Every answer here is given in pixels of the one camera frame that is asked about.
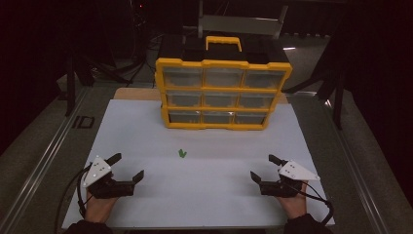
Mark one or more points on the black metal stand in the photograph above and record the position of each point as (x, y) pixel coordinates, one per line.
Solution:
(338, 97)
(69, 87)

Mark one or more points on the person's right hand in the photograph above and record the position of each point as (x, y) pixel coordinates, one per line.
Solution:
(296, 206)

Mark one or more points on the clear plastic drawer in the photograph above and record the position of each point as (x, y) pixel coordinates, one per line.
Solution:
(263, 79)

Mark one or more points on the white board sheet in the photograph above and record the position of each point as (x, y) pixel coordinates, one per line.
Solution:
(211, 195)

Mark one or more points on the yellow drawer organizer cabinet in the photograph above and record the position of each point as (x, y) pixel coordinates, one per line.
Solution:
(224, 88)

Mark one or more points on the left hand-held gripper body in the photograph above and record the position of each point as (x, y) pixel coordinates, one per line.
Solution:
(97, 172)

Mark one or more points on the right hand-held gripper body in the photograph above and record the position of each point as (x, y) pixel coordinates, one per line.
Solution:
(293, 172)

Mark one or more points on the aluminium rail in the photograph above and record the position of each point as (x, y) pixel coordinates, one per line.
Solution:
(42, 162)
(354, 169)

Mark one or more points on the group of clear drawers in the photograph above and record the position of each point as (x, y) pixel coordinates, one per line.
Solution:
(183, 99)

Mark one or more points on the grey metal frame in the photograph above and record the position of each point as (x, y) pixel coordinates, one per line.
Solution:
(240, 24)

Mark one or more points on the small green stick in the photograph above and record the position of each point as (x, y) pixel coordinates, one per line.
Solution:
(180, 152)
(184, 154)

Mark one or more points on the person's left hand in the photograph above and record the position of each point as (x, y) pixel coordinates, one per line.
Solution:
(99, 209)

